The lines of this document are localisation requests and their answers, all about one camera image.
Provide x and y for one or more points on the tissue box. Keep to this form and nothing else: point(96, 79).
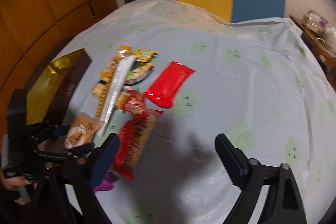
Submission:
point(314, 22)

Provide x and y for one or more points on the long white snack packet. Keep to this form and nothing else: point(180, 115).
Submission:
point(106, 105)

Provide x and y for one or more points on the person's left hand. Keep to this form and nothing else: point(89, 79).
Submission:
point(13, 183)

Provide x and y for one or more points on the small red snack packet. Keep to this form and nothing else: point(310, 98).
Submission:
point(135, 104)

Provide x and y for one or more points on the white teapot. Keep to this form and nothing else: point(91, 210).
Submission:
point(330, 36)

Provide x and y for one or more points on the long sesame stick packet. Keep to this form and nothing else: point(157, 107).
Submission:
point(133, 138)

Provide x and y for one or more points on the purple candy wrapper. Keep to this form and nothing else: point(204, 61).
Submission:
point(107, 183)

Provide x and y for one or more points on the light blue smiley tablecloth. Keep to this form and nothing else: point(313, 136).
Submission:
point(257, 82)

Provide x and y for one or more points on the yellow snack packet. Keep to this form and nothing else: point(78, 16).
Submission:
point(143, 55)

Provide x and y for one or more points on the glossy red snack packet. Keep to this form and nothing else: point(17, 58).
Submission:
point(163, 90)

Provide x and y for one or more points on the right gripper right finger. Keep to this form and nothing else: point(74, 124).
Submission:
point(283, 203)

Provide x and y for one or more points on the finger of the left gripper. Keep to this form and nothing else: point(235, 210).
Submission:
point(58, 131)

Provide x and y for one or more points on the green and white snack packet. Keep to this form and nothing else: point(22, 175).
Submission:
point(138, 74)

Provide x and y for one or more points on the round patterned plate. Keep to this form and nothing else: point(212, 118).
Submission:
point(326, 47)

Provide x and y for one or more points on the wooden side table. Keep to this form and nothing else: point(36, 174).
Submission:
point(309, 38)

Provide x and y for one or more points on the orange-ended biscuit packet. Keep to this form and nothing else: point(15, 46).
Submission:
point(122, 52)

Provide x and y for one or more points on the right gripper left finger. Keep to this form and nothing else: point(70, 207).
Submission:
point(89, 173)

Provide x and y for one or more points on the brown peanut bar packet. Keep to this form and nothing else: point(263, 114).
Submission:
point(82, 131)

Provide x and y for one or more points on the gold-lined dark gift box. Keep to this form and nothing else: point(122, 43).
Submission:
point(48, 99)

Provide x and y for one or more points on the cracker pack with green ends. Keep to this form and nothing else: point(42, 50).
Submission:
point(100, 90)

